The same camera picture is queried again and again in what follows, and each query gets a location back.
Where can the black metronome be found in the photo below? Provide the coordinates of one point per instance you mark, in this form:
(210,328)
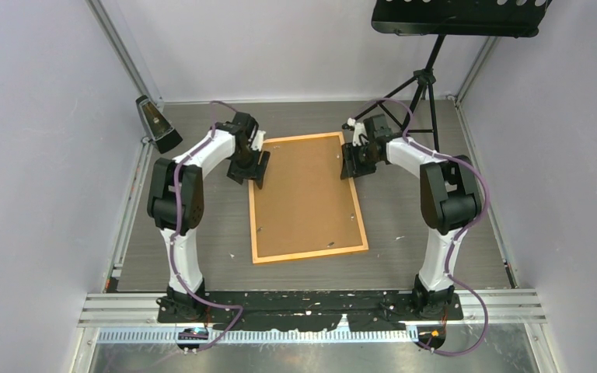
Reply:
(163,136)

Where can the orange wooden picture frame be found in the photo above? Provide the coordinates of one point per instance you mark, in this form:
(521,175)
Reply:
(309,198)

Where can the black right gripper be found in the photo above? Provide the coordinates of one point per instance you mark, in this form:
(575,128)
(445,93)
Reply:
(350,165)

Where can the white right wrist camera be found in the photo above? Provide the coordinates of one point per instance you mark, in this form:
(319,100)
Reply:
(360,137)

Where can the brown backing board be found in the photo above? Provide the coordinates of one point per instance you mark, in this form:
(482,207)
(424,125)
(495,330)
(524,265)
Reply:
(306,198)

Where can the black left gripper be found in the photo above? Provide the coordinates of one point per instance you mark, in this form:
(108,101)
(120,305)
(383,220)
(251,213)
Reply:
(256,172)

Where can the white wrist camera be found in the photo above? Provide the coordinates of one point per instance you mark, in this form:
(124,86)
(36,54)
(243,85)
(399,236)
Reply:
(360,137)
(257,140)

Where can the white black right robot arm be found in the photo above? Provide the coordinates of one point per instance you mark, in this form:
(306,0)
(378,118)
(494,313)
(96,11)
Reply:
(450,201)

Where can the aluminium rail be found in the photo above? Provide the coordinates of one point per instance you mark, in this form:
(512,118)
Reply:
(494,306)

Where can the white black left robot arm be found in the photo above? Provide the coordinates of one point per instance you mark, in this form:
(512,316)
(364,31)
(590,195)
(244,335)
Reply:
(176,201)

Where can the black music stand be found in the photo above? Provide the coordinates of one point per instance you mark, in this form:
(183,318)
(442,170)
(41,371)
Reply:
(442,18)

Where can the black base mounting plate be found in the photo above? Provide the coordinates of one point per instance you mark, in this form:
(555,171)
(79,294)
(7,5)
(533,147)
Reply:
(305,311)

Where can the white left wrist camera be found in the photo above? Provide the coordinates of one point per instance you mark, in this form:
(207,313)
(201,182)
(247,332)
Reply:
(257,140)

